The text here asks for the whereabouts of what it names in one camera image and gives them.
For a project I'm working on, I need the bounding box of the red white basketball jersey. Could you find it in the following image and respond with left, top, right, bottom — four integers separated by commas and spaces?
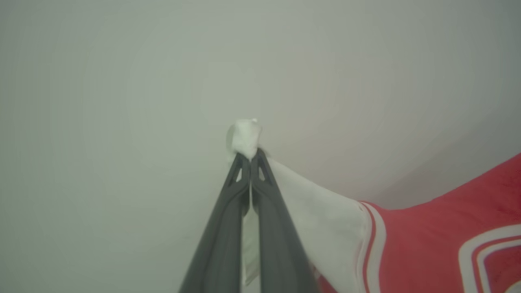
226, 118, 521, 293

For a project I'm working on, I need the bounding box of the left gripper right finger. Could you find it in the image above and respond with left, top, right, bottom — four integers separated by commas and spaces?
250, 148, 319, 293

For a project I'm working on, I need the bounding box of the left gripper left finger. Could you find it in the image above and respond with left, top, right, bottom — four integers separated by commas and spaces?
178, 153, 251, 293

